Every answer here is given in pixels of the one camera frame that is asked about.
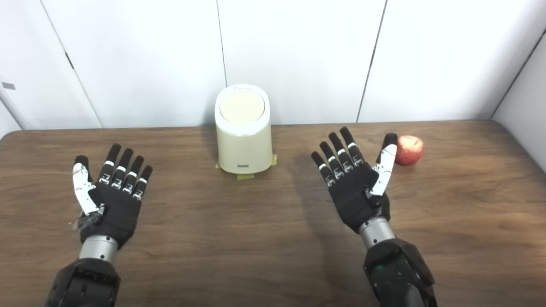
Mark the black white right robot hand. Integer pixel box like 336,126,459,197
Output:
311,127,398,234

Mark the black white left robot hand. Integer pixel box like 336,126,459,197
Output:
73,144,153,250

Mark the red apple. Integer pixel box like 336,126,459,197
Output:
395,135,424,166

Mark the cream-colored round bin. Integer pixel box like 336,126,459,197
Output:
215,84,273,174

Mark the beige round bin lid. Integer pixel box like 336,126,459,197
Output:
219,88,265,126

